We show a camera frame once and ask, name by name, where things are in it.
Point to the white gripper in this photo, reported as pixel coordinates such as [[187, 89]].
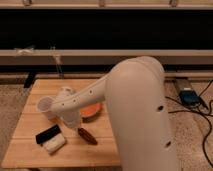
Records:
[[72, 120]]

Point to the dark red pepper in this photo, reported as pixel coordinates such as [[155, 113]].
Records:
[[87, 136]]

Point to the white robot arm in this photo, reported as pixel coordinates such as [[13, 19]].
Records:
[[134, 94]]

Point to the orange bowl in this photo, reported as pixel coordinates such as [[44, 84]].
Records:
[[91, 112]]

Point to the black rectangular block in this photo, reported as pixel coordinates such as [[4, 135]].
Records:
[[47, 134]]

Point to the clear plastic cup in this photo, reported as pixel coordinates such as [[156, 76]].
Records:
[[44, 106]]

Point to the white sponge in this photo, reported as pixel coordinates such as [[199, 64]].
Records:
[[54, 143]]

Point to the blue power box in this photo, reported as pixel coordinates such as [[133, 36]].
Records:
[[189, 97]]

